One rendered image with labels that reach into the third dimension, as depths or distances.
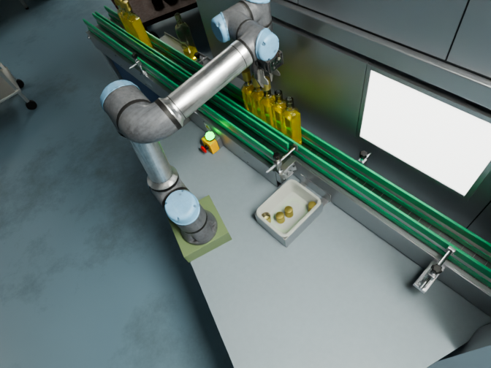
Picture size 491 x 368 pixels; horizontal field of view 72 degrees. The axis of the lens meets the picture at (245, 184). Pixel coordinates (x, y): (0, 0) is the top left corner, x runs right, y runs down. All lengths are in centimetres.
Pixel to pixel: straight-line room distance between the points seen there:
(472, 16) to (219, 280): 112
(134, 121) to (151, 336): 157
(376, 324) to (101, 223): 202
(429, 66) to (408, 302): 78
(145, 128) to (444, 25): 77
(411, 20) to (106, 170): 248
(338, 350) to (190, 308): 113
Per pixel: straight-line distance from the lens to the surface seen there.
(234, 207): 149
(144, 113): 91
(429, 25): 102
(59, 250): 281
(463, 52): 101
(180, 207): 121
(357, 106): 126
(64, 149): 339
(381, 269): 137
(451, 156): 119
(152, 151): 112
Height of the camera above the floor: 203
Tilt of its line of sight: 56 degrees down
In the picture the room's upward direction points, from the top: 18 degrees counter-clockwise
